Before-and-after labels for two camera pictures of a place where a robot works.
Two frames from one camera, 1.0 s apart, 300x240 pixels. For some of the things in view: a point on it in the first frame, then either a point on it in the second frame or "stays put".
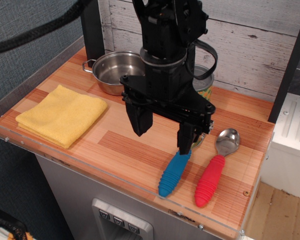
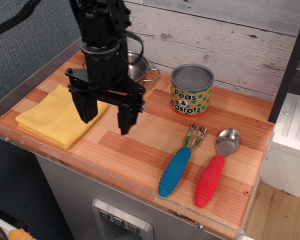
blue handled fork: [175, 169] stays put
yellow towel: [61, 117] stays put
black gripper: [170, 92] to [106, 75]
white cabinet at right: [287, 163] stays put
